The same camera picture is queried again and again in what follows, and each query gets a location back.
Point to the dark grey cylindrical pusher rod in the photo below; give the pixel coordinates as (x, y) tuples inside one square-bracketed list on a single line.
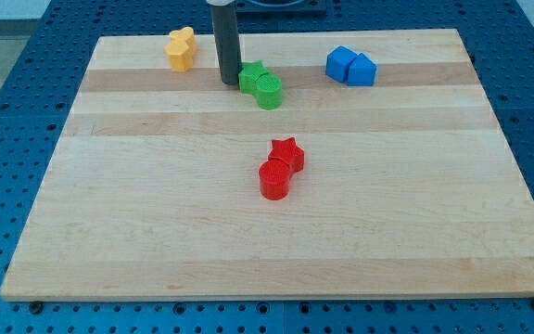
[(225, 30)]

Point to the yellow heart block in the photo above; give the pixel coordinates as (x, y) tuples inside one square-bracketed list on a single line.
[(185, 36)]

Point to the yellow hexagon block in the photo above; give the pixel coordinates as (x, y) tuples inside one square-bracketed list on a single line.
[(180, 56)]

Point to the green star block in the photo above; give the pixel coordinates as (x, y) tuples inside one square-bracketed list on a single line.
[(249, 76)]

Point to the green cylinder block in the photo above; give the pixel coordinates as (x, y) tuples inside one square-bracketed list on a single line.
[(268, 92)]

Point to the blue cube block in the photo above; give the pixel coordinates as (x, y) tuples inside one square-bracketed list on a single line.
[(338, 63)]

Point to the red star block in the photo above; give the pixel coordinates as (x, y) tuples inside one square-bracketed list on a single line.
[(289, 153)]

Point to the red cylinder block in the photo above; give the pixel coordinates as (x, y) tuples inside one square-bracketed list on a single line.
[(274, 179)]

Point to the light wooden board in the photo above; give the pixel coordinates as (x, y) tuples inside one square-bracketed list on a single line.
[(384, 174)]

